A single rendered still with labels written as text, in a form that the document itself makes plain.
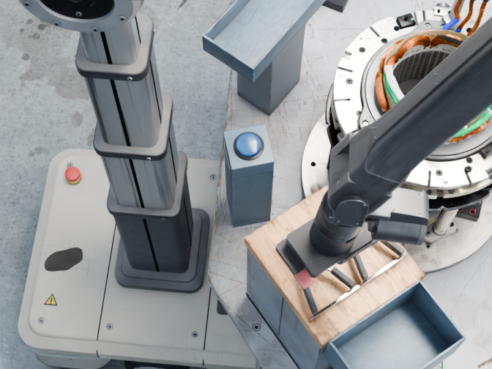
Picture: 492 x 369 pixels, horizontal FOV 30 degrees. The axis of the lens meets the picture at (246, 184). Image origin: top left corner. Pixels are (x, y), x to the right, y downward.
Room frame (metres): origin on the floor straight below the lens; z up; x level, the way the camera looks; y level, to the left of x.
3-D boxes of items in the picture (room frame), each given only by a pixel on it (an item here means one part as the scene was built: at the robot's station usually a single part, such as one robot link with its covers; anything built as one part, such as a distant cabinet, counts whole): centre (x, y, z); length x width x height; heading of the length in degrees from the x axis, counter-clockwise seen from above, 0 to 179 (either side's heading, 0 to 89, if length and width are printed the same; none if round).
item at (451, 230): (0.61, -0.35, 0.81); 0.07 x 0.03 x 0.01; 114
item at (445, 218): (0.61, -0.35, 0.91); 0.02 x 0.02 x 0.21
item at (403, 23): (0.86, -0.26, 1.09); 0.03 x 0.02 x 0.02; 109
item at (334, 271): (0.42, -0.14, 1.09); 0.04 x 0.01 x 0.02; 49
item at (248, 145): (0.66, 0.00, 1.04); 0.04 x 0.04 x 0.01
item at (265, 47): (0.92, -0.04, 0.92); 0.25 x 0.11 x 0.28; 143
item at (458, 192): (0.59, -0.35, 1.06); 0.09 x 0.04 x 0.01; 122
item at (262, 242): (0.46, -0.13, 1.05); 0.20 x 0.19 x 0.02; 34
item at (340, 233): (0.42, -0.12, 1.34); 0.07 x 0.06 x 0.07; 84
